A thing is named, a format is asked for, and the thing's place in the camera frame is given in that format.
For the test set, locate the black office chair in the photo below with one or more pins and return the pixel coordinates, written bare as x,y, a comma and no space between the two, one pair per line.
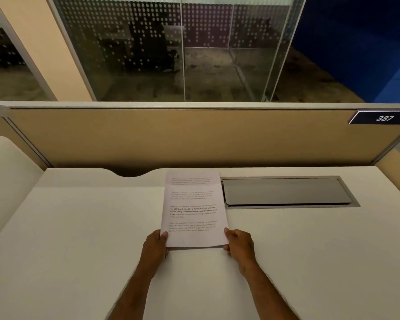
146,46

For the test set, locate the person's right forearm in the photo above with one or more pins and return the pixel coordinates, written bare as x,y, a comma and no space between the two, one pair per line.
269,295

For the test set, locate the person's right thumb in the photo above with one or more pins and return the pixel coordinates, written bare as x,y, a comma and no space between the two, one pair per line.
228,234

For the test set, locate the white printed paper sheet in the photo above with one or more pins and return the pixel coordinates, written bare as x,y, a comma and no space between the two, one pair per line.
194,209

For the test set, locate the person's left forearm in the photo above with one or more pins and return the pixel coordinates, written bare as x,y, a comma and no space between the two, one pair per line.
132,292

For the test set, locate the frosted dotted glass partition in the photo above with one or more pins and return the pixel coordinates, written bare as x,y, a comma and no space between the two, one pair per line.
173,46

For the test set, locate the person's right hand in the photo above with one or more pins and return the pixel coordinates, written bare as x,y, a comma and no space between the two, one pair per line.
242,249

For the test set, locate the beige desk partition panel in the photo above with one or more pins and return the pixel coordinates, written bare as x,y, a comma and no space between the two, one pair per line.
200,136

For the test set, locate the white neighbouring desk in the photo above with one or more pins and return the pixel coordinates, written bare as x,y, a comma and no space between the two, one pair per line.
6,183

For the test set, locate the dark blue number plate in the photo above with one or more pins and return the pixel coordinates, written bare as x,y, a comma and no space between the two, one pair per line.
381,117

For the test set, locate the person's left hand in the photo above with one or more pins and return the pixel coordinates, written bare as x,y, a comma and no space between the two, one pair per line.
154,247

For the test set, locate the person's left thumb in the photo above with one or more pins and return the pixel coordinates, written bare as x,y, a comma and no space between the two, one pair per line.
163,237

